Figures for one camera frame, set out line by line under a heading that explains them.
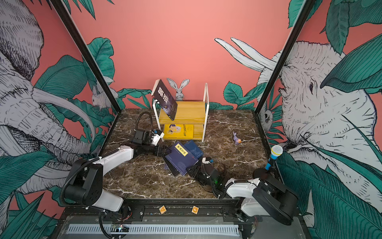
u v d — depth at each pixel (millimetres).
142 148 714
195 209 747
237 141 1007
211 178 635
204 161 812
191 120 882
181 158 882
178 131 1016
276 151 704
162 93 819
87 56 867
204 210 747
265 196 428
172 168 858
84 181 441
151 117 805
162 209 747
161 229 702
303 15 713
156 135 818
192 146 948
